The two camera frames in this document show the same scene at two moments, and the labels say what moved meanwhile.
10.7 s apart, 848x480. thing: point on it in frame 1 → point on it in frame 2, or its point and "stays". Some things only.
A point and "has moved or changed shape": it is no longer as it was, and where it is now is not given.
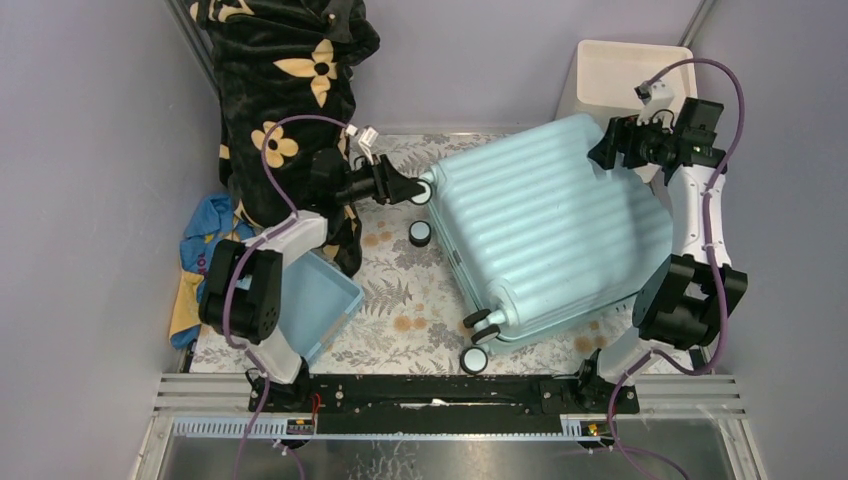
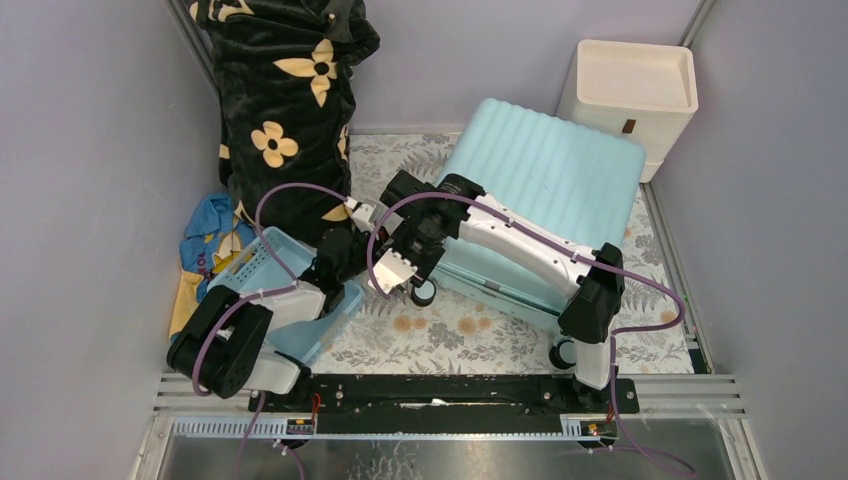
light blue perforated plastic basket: [317, 300] stays
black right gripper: [621, 132] → [424, 266]
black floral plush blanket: [285, 74] stays
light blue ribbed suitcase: [542, 239] has moved or changed shape
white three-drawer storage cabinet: [603, 77] stays
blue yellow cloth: [214, 220] stays
